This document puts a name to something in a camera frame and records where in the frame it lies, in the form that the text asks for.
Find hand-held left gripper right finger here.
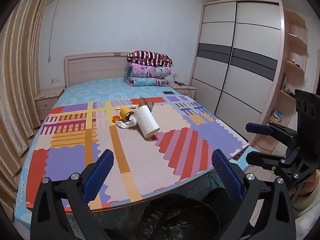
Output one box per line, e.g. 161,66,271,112
211,149,297,240

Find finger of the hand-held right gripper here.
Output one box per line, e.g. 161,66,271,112
245,121,299,140
245,147,303,173

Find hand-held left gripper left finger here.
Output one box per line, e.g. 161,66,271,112
30,149,118,240

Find black trash bin with bag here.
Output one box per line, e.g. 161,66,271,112
140,188,227,240

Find person's right forearm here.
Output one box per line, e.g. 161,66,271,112
292,190,320,218

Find person's right hand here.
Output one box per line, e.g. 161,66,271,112
287,170,320,198

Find colourful patterned folding table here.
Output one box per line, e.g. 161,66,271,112
25,95,250,212

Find crumpled white tissue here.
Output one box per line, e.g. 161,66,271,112
115,116,138,130

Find wooden corner shelf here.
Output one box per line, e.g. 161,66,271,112
250,9,308,153

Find yellow tape roll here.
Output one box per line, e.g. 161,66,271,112
119,107,136,121

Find white toilet paper roll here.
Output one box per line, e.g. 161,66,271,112
134,105,161,139

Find sliding door wardrobe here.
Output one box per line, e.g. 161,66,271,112
189,0,285,143

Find light wooden nightstand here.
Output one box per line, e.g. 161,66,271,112
34,87,66,123
168,81,198,98

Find brown patterned box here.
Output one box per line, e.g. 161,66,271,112
138,97,154,113

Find teal folded quilt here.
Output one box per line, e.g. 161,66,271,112
125,75,169,87

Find light wooden headboard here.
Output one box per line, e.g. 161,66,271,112
64,52,131,88

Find beige striped curtain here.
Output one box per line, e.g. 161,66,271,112
0,0,60,205

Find striped folded blanket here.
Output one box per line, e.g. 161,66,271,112
127,50,174,67

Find white air conditioner cable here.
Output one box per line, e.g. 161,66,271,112
47,0,61,63

